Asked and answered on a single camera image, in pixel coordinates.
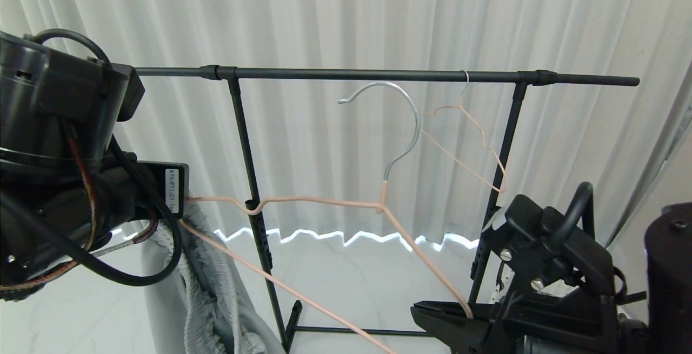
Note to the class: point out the pale grey garment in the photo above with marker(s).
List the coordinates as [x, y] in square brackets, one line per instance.
[216, 311]

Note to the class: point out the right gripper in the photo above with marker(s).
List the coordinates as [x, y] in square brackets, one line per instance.
[567, 324]

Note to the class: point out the white curtain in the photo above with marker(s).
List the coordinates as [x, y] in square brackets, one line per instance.
[324, 19]

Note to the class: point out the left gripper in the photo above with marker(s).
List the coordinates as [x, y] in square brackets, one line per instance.
[162, 192]

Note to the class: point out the white laundry basket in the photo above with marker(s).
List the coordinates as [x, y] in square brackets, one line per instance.
[498, 288]

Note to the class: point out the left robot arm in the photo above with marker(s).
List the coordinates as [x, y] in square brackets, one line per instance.
[48, 105]

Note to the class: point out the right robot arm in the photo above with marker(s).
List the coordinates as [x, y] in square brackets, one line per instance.
[667, 267]

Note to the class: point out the black clothes rack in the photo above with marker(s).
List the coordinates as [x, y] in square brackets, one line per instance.
[351, 74]

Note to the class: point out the pink clothes hanger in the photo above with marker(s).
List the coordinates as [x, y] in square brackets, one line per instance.
[460, 106]
[385, 192]

